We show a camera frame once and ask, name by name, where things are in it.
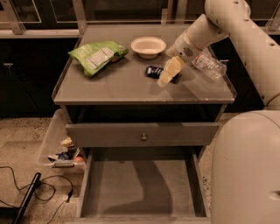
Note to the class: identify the blue white packet in bin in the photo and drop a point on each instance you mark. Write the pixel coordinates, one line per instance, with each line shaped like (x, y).
(65, 155)

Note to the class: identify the round brass drawer knob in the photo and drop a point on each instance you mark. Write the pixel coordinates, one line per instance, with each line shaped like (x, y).
(144, 137)

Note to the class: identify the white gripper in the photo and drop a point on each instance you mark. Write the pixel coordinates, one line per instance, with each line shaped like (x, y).
(180, 49)

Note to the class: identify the grey drawer cabinet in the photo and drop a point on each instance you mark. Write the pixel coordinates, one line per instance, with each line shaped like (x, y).
(124, 83)

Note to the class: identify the orange ball in bin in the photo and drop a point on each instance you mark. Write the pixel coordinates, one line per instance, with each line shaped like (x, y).
(78, 159)

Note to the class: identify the green chip bag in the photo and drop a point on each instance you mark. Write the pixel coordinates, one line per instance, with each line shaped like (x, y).
(95, 56)

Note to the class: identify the clear plastic storage bin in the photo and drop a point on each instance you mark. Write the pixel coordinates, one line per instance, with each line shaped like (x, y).
(51, 146)

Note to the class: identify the grey bottom drawer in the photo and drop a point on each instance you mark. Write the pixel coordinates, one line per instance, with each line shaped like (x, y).
(155, 185)

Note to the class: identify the white paper bowl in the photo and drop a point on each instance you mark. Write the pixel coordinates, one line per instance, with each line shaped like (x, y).
(148, 47)

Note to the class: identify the cream snack packet in bin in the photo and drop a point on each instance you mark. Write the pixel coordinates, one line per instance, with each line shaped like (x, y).
(67, 142)

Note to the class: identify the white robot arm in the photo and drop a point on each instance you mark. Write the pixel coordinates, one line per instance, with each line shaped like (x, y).
(246, 157)

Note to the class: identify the black bar on floor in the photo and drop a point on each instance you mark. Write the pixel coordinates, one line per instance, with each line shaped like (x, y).
(20, 211)

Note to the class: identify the grey middle drawer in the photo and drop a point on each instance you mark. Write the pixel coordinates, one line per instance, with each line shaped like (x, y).
(164, 125)

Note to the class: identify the blue rxbar blueberry bar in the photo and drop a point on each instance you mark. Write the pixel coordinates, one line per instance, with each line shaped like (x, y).
(155, 72)

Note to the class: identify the grey drawer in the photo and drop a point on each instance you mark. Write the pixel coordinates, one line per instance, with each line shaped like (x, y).
(164, 125)
(155, 185)

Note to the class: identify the clear plastic water bottle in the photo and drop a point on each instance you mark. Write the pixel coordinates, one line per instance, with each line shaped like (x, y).
(209, 66)

